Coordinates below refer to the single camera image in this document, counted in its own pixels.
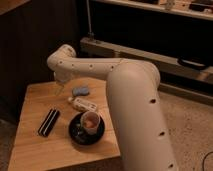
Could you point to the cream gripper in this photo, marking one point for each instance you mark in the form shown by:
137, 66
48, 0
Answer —
60, 86

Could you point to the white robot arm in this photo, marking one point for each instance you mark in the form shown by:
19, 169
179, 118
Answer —
133, 102

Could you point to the wooden low table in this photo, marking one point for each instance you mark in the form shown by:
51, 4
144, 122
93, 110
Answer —
32, 152

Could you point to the black striped case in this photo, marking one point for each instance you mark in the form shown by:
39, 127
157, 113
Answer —
48, 123

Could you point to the metal fork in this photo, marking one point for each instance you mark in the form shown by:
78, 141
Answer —
80, 131

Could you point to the white cup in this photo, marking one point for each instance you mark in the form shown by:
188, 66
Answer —
90, 122

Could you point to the black round plate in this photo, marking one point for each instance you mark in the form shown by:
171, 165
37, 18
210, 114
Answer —
87, 139

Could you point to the metal vertical pole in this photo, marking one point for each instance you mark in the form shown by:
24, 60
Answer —
90, 31

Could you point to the wooden shelf rail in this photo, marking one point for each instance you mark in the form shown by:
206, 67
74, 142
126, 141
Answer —
176, 7

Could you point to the black handle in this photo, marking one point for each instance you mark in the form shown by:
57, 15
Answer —
192, 65

